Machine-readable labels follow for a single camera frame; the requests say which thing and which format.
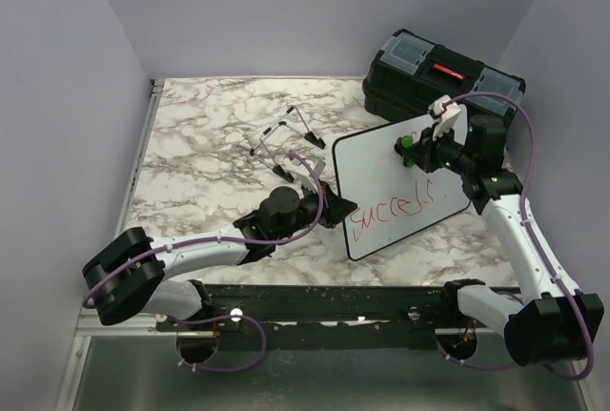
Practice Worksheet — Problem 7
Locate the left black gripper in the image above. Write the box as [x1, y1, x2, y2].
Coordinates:
[274, 180, 357, 243]

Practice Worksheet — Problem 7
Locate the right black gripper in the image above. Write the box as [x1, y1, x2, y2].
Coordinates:
[405, 121, 477, 176]

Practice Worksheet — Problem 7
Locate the green black whiteboard eraser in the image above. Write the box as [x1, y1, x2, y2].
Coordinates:
[394, 134, 416, 168]

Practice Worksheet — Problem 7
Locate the white whiteboard with red writing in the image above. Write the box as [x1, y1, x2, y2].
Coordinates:
[332, 115, 470, 260]

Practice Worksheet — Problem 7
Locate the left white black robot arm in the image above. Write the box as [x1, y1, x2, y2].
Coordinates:
[82, 183, 357, 330]

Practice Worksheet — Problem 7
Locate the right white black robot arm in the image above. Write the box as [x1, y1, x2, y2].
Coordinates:
[395, 114, 604, 379]

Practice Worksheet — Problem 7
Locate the black plastic toolbox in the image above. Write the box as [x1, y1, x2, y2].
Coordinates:
[362, 29, 526, 123]

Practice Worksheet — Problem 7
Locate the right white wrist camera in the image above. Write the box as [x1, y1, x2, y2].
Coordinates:
[428, 95, 461, 140]

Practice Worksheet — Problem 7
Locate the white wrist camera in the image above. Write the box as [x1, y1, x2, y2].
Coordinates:
[295, 157, 326, 193]
[428, 95, 461, 140]

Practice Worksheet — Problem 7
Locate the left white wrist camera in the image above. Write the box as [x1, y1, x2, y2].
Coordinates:
[295, 157, 326, 193]

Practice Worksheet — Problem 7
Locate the black wire easel stand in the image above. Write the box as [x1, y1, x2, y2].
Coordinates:
[249, 106, 326, 183]

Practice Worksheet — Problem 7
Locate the black front mounting rail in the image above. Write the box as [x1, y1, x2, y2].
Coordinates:
[97, 277, 519, 353]

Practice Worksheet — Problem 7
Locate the aluminium frame extrusion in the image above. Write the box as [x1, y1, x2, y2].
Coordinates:
[51, 79, 166, 411]

